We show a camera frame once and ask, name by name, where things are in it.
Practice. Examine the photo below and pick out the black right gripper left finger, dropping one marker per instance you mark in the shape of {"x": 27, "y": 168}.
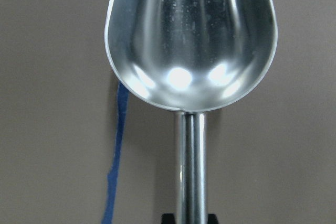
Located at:
{"x": 168, "y": 218}

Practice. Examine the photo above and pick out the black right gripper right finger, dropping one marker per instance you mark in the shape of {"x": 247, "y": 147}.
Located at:
{"x": 212, "y": 219}

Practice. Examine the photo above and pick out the metal ice scoop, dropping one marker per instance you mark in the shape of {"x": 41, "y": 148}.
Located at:
{"x": 190, "y": 57}

